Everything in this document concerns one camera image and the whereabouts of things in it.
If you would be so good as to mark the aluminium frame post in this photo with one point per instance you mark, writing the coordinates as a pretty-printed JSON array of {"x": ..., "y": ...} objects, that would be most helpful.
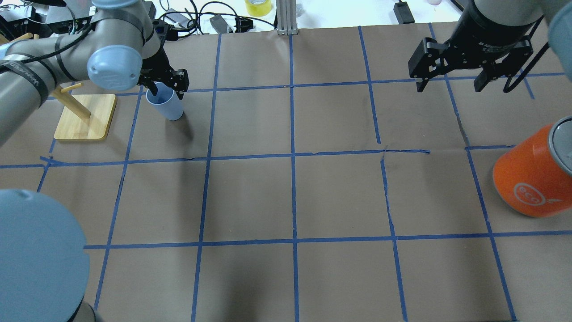
[{"x": 287, "y": 20}]

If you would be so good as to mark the yellow tape roll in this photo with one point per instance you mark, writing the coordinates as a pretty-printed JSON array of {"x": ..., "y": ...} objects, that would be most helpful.
[{"x": 258, "y": 8}]

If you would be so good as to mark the orange eco bin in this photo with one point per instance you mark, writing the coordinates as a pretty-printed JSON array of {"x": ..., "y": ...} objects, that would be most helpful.
[{"x": 535, "y": 177}]

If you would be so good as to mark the light blue plastic cup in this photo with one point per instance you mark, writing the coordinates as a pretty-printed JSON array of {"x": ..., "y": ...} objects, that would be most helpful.
[{"x": 165, "y": 101}]

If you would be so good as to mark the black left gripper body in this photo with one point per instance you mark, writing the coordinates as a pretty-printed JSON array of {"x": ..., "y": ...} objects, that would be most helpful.
[{"x": 157, "y": 65}]

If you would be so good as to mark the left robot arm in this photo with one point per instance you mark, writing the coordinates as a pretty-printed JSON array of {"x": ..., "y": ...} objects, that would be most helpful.
[{"x": 44, "y": 268}]

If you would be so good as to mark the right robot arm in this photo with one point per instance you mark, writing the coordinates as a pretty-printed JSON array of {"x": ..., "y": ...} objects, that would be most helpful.
[{"x": 552, "y": 31}]

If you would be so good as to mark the wooden mug tree stand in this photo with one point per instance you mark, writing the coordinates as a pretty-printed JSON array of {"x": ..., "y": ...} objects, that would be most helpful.
[{"x": 33, "y": 69}]

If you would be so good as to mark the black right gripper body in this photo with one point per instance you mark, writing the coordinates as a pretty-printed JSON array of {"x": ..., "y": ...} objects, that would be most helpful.
[{"x": 487, "y": 27}]

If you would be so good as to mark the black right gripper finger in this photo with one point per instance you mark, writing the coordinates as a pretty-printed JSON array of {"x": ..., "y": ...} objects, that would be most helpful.
[
  {"x": 509, "y": 66},
  {"x": 427, "y": 62}
]

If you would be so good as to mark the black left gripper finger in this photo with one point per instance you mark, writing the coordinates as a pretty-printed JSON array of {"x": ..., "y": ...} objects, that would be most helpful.
[
  {"x": 150, "y": 84},
  {"x": 178, "y": 81}
]

